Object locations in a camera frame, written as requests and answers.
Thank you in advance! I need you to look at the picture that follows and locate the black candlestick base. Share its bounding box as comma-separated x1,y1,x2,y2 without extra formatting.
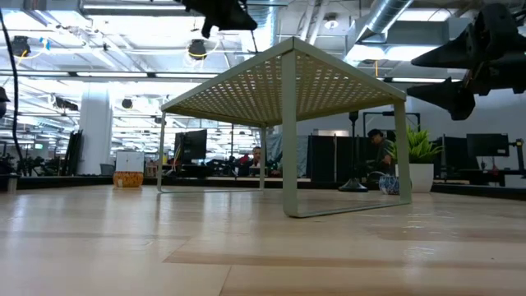
338,110,369,193

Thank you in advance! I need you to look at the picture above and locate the black computer monitor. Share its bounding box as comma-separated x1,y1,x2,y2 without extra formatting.
173,129,209,165
466,132,510,158

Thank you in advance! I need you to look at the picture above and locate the orange patterned candle tin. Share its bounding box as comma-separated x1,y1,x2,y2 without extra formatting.
113,171,145,189

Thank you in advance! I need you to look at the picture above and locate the black partition panel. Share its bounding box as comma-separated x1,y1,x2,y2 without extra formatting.
307,134,371,183

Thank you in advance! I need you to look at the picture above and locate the black stand frame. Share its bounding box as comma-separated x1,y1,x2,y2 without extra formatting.
362,110,422,143

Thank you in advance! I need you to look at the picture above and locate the blue patterned candle tin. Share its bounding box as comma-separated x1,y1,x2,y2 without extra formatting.
378,173,400,196

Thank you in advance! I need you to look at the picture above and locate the green plant in white pot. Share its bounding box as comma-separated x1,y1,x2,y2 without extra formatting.
388,125,444,194

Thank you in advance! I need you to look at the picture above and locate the black hanging cable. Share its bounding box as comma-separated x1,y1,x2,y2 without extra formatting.
0,7,25,164

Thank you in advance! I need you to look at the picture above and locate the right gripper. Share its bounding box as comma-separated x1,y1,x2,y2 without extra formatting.
405,2,526,122

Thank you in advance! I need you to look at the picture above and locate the person with cap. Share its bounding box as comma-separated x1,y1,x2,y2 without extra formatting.
367,128,398,176

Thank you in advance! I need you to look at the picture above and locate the seated person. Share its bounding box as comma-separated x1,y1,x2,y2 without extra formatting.
238,146,280,178

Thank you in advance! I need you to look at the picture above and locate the green perforated metal shelf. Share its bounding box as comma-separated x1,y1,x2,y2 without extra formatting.
156,35,413,219

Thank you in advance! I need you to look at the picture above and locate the black panel stack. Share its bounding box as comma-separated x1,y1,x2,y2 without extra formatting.
61,130,84,177

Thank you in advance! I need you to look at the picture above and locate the black ceiling camera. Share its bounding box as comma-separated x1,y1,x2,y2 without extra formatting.
187,39,208,61
11,35,32,58

